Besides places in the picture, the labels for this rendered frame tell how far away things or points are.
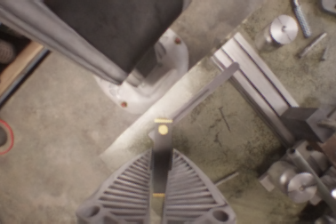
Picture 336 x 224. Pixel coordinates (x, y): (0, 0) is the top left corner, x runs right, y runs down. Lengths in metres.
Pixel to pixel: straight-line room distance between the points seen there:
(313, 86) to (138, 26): 0.37
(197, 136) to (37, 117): 1.51
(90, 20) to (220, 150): 0.31
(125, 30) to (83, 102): 1.20
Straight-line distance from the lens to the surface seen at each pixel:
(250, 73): 0.30
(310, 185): 0.32
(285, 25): 0.34
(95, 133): 1.35
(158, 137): 0.17
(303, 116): 0.30
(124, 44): 0.21
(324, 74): 0.44
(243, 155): 0.34
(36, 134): 1.68
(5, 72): 1.68
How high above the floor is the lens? 1.16
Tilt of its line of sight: 86 degrees down
